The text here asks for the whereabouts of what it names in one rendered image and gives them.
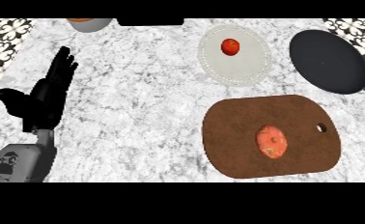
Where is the grey pot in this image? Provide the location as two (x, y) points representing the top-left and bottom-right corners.
(65, 18), (114, 34)

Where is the red tomato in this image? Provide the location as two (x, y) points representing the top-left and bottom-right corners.
(220, 38), (241, 57)

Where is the pale grey round placemat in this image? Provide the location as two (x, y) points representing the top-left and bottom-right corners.
(197, 24), (273, 88)

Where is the black round pan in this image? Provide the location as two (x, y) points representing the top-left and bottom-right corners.
(288, 29), (365, 96)

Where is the brown wooden cutting board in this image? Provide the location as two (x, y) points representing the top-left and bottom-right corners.
(201, 94), (343, 180)

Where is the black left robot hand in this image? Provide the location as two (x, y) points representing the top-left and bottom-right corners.
(0, 45), (80, 133)

